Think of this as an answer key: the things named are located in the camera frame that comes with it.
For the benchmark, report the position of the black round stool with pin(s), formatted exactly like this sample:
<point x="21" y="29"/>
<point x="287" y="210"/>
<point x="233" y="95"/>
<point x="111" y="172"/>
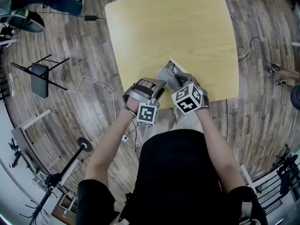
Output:
<point x="295" y="96"/>

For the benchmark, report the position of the person's left forearm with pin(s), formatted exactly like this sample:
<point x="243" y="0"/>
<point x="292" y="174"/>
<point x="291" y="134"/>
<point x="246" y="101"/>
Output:
<point x="110" y="146"/>

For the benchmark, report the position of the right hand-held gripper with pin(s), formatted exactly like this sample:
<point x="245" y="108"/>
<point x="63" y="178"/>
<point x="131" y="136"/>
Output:
<point x="187" y="99"/>

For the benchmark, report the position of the small white plug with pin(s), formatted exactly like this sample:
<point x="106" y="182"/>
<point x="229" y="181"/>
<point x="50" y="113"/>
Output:
<point x="124" y="138"/>

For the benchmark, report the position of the person's left hand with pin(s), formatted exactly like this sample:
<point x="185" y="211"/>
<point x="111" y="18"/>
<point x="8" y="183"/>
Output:
<point x="147" y="83"/>

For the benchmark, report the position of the grey glasses case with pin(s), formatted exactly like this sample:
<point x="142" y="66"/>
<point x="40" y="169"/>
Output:
<point x="163" y="75"/>

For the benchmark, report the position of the thin-framed glasses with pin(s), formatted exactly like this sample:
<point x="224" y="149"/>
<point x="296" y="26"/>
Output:
<point x="174" y="68"/>

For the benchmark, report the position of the black slatted chair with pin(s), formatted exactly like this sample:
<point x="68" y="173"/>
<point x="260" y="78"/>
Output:
<point x="279" y="184"/>

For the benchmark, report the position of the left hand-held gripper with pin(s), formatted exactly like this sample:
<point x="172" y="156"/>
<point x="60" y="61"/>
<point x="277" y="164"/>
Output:
<point x="147" y="113"/>

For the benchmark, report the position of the black folding chair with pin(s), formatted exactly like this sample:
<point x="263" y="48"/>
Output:
<point x="39" y="80"/>

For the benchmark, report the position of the black caster wheel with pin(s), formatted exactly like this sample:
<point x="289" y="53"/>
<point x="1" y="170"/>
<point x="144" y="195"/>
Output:
<point x="280" y="82"/>
<point x="274" y="69"/>

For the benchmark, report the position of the white table leg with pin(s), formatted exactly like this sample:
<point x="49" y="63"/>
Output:
<point x="32" y="119"/>

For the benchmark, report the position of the person's beige trousers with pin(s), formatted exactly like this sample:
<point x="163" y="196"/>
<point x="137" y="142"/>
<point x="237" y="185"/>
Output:
<point x="167" y="122"/>

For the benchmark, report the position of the person's black shirt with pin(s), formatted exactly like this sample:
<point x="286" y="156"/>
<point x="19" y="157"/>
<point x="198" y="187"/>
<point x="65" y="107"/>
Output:
<point x="180" y="179"/>

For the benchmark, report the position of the black power adapter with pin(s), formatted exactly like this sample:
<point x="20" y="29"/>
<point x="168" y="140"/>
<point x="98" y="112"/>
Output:
<point x="91" y="17"/>

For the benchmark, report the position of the black stand with round base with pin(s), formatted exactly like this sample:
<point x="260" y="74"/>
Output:
<point x="70" y="163"/>

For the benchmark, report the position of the person's right forearm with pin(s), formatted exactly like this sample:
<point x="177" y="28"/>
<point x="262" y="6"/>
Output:
<point x="218" y="146"/>

